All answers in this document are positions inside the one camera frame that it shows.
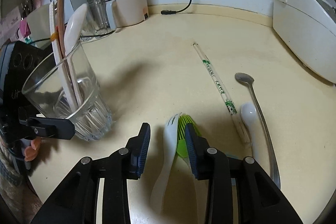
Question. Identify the beige electric kettle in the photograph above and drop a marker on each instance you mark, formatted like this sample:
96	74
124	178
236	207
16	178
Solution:
124	13

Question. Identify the white chopsticks pair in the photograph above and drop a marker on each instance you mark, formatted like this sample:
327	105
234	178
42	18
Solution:
54	38

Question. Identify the left hand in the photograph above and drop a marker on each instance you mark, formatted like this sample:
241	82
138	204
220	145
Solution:
32	150

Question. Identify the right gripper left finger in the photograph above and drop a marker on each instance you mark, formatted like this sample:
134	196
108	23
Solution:
127	163

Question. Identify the clear glass jar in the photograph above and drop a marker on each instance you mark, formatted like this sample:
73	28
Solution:
98	17

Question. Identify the white plastic spork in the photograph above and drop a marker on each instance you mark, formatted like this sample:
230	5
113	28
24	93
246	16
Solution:
169	151

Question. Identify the white rice cooker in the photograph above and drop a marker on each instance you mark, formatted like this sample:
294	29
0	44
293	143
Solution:
308	29

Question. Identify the small white ceramic spoon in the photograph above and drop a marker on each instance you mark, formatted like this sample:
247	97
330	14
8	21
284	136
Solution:
249	117

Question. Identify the clear drinking glass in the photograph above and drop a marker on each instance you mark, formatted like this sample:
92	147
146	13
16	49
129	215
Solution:
93	119

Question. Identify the wrapped disposable chopsticks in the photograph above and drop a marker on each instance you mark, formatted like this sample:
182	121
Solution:
239	125

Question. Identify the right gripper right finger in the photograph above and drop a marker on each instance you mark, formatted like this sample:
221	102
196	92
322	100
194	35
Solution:
208	163

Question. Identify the wooden handled metal fork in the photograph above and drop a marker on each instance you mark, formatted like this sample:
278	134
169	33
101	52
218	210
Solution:
61	29

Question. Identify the green silicone brush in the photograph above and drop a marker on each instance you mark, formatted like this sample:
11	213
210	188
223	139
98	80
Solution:
182	151

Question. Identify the left white knit sleeve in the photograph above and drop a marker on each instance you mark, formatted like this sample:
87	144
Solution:
17	192

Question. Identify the large beige plastic spoon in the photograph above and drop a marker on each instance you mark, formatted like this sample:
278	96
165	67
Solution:
71	39

